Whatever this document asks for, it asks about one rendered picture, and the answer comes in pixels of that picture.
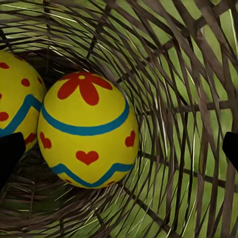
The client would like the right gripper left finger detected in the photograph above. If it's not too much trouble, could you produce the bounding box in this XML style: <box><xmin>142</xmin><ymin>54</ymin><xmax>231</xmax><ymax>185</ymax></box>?
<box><xmin>0</xmin><ymin>132</ymin><xmax>26</xmax><ymax>191</ymax></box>

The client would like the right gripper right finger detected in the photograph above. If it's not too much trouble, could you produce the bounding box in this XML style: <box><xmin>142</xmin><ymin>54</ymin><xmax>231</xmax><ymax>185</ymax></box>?
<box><xmin>222</xmin><ymin>131</ymin><xmax>238</xmax><ymax>171</ymax></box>

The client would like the wicker basket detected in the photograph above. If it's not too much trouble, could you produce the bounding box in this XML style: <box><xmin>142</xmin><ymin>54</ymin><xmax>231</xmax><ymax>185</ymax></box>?
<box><xmin>0</xmin><ymin>0</ymin><xmax>238</xmax><ymax>238</ymax></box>

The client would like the easter egg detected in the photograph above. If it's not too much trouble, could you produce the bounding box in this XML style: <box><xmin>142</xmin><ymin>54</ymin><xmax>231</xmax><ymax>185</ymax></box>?
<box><xmin>37</xmin><ymin>71</ymin><xmax>140</xmax><ymax>189</ymax></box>
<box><xmin>0</xmin><ymin>49</ymin><xmax>47</xmax><ymax>159</ymax></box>

